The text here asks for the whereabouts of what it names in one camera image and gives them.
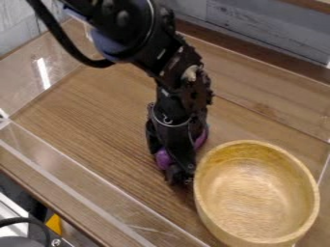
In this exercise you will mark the clear acrylic wall panel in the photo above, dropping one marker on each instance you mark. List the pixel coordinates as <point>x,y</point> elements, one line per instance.
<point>85,164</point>

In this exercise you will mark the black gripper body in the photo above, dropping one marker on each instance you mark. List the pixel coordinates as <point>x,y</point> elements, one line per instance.
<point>178,136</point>

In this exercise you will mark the purple toy eggplant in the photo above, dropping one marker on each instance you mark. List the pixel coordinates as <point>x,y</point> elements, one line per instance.
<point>162,157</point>

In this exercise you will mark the light wooden bowl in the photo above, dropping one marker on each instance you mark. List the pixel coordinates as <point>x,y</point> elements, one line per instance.
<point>256,195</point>

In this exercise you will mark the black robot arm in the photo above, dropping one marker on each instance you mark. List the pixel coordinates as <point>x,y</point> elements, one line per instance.
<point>134,32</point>

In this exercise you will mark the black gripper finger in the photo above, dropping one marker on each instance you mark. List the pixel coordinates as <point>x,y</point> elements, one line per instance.
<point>153,140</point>
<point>180,170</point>

